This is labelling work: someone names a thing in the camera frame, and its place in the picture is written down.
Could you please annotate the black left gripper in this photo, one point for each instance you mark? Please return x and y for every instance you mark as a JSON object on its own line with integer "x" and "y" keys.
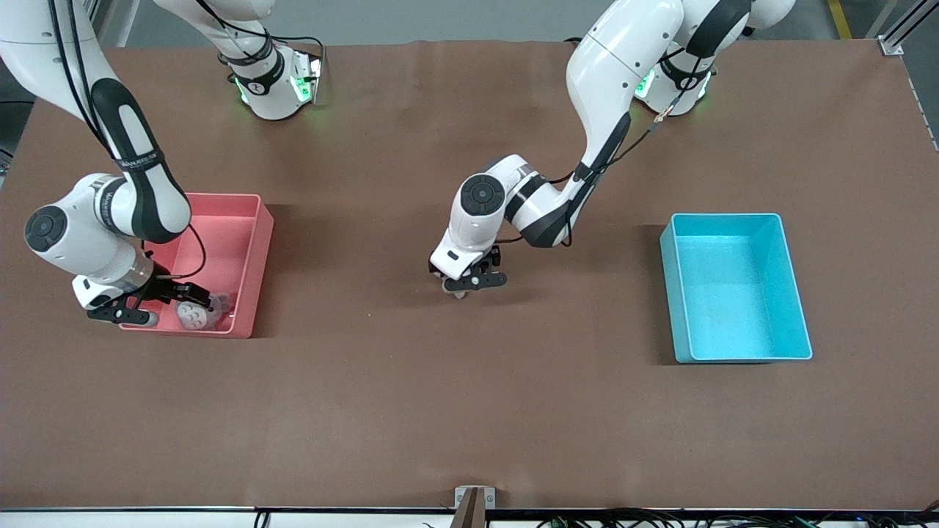
{"x": 493, "y": 258}

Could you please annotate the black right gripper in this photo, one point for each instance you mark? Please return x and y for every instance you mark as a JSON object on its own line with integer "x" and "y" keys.
{"x": 163, "y": 288}

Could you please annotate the grey plush toy with keyring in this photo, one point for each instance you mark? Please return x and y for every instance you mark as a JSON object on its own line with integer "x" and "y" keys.
{"x": 194, "y": 317}

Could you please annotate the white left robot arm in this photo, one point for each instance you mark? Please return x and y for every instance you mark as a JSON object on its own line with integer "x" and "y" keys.
{"x": 609, "y": 81}

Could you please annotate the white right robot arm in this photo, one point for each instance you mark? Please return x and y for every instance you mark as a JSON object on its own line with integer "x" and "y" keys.
{"x": 81, "y": 242}

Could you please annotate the pink plastic box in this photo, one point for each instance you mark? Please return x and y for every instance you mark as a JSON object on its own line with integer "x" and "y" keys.
{"x": 235, "y": 242}

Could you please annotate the blue plastic box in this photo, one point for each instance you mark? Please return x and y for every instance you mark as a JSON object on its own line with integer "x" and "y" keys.
{"x": 733, "y": 308}

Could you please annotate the brown table cover sheet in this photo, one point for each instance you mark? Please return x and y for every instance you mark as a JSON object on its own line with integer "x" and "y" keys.
{"x": 469, "y": 403}

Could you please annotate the silver base connector plate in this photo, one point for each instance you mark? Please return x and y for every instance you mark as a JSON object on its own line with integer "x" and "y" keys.
{"x": 312, "y": 73}

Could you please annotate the white table frame rail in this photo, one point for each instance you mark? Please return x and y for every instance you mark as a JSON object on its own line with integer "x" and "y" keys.
{"x": 147, "y": 519}

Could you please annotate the metal table edge bracket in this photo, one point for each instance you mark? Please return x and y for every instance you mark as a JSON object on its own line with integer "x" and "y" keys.
{"x": 490, "y": 499}

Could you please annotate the brown camera post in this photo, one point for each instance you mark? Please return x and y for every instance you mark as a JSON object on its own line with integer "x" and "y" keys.
{"x": 469, "y": 513}

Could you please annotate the aluminium frame profile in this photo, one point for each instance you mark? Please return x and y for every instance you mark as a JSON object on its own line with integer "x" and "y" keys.
{"x": 891, "y": 44}

